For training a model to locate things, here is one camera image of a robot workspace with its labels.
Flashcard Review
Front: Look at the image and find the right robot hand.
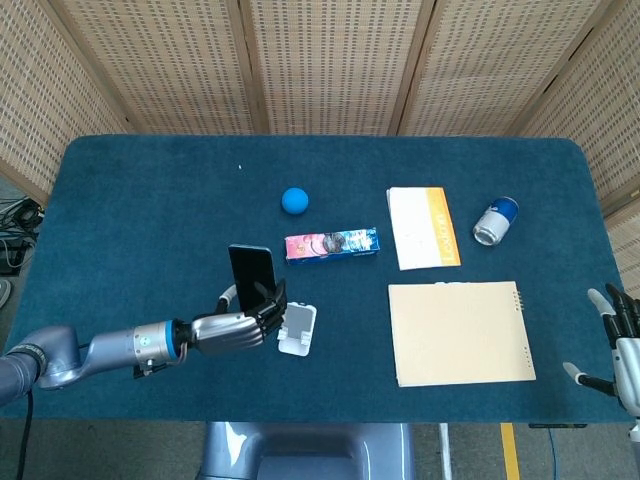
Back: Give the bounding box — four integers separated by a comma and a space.
562, 283, 640, 417

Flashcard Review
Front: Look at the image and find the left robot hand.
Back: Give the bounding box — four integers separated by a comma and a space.
188, 279, 290, 357

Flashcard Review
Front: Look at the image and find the black smartphone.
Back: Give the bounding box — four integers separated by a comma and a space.
228, 243, 278, 314

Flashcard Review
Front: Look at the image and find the small white plastic package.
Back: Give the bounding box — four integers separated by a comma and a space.
277, 301, 318, 358

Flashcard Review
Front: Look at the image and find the blue pink cookie box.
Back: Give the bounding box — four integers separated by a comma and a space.
284, 227, 382, 266

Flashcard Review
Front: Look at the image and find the blue table cloth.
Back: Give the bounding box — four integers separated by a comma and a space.
0, 134, 624, 424

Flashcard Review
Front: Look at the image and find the grey blue robot torso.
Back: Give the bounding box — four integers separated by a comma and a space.
197, 422, 416, 480

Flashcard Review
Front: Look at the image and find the blue ball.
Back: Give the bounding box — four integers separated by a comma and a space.
281, 187, 310, 216

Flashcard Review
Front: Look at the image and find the yellow floor tape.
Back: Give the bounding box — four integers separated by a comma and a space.
500, 422, 521, 480

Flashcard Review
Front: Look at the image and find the beige spiral notebook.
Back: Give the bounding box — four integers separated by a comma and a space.
388, 280, 537, 389

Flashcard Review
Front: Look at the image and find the silver blue drink can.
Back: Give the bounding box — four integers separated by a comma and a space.
472, 196, 520, 247

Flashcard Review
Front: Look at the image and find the white table leg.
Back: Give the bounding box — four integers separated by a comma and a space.
438, 422, 454, 480

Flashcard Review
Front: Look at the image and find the white yellow Lexicon notebook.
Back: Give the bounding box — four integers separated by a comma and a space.
385, 187, 462, 272

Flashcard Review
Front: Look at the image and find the woven rattan folding screen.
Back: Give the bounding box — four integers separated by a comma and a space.
0, 0, 640, 286

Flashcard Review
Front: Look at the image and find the blue floor cable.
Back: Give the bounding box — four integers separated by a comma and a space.
546, 427, 560, 480

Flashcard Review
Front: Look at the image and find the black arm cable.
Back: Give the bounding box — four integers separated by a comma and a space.
16, 389, 34, 480

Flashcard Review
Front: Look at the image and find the black floor cable bundle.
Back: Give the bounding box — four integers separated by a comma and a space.
0, 197, 46, 276

